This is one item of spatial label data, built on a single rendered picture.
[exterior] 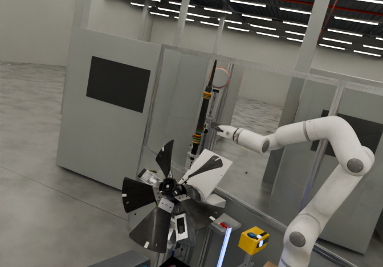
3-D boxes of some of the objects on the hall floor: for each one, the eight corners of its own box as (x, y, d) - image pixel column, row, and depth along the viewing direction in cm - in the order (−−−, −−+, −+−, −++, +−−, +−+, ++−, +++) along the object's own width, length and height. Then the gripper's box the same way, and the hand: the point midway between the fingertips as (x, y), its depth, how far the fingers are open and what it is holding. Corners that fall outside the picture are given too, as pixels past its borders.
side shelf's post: (189, 305, 252) (212, 217, 235) (192, 308, 250) (216, 220, 232) (186, 307, 249) (209, 218, 232) (189, 311, 247) (213, 221, 230)
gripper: (249, 128, 155) (222, 118, 167) (232, 128, 144) (204, 118, 156) (245, 142, 157) (219, 131, 169) (228, 143, 146) (201, 131, 158)
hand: (215, 126), depth 161 cm, fingers closed
